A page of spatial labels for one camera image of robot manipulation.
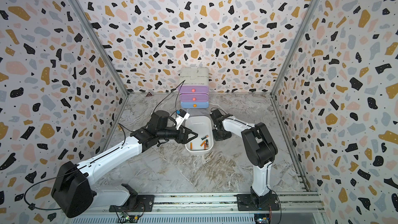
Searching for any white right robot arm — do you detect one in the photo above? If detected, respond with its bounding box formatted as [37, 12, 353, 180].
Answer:
[210, 109, 278, 199]

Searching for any white plastic storage tray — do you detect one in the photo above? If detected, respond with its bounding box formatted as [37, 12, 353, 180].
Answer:
[185, 116, 214, 156]

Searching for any aluminium front rail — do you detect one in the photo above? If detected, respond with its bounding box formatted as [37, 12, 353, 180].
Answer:
[59, 192, 329, 224]

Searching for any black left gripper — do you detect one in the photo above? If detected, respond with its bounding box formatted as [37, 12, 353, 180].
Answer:
[157, 123, 199, 145]

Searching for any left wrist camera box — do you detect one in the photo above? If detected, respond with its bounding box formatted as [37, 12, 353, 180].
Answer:
[175, 109, 190, 130]

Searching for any pastel mini drawer cabinet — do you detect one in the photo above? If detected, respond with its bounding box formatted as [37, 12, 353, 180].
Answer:
[179, 67, 209, 108]

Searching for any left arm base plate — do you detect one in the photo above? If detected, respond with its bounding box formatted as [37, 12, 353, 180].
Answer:
[109, 195, 155, 213]

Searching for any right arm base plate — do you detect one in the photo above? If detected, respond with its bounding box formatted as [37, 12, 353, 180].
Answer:
[236, 193, 280, 211]

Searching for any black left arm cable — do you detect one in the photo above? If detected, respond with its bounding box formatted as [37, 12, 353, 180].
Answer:
[23, 80, 186, 211]

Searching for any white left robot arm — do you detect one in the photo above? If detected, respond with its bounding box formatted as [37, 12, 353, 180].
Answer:
[51, 110, 198, 218]

